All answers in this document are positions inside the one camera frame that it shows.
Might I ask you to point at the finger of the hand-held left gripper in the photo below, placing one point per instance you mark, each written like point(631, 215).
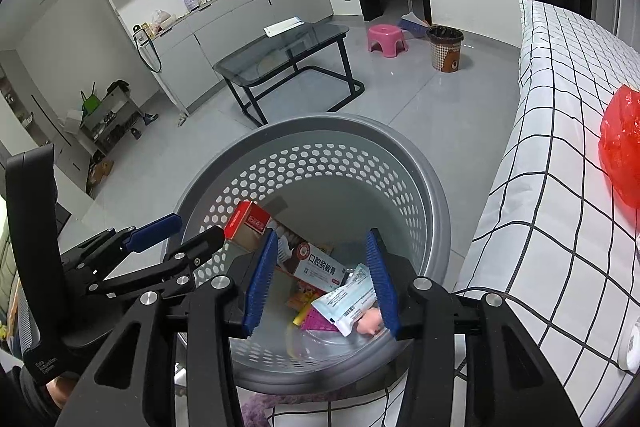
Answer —
point(200, 244)
point(155, 227)

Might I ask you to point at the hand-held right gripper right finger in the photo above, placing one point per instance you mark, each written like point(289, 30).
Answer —
point(382, 282)

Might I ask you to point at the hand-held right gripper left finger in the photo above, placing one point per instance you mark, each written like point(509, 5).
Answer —
point(260, 287)

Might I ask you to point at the pink rubber toy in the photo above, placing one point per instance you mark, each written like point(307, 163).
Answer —
point(372, 322)

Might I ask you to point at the light blue wipe packet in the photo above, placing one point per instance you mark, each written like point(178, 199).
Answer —
point(345, 302)

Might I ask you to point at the pink snack packet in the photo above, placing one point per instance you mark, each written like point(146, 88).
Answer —
point(303, 299)

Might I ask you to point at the red and white toothpaste carton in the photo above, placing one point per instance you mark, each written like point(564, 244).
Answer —
point(320, 264)

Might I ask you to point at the grey perforated plastic basket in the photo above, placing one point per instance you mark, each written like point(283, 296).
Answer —
point(350, 157)

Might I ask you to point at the cardboard box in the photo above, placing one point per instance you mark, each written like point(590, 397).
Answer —
point(100, 172)

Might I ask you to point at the shoe rack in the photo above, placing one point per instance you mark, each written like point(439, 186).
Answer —
point(110, 117)

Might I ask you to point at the purple fuzzy cloth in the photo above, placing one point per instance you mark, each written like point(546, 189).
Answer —
point(260, 409)

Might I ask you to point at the bed with checked sheet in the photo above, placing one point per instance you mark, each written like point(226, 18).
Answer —
point(550, 207)

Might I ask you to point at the white plastic bag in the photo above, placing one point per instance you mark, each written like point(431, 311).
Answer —
point(161, 21)

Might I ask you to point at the black glass side table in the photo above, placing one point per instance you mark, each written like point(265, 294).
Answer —
point(280, 52)

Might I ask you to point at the white flat box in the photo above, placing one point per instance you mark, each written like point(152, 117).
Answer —
point(282, 28)

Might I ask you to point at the patterned waste bin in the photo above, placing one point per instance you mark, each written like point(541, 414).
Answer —
point(445, 54)

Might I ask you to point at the pink plastic stool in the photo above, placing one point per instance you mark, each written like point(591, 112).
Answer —
point(387, 34)

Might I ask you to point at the white round lid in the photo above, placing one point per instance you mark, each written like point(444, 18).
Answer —
point(632, 342)

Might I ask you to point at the red plastic bag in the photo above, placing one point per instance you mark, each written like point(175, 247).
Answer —
point(622, 142)

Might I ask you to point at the grey wall cabinet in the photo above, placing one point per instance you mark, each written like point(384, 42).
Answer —
point(225, 22)

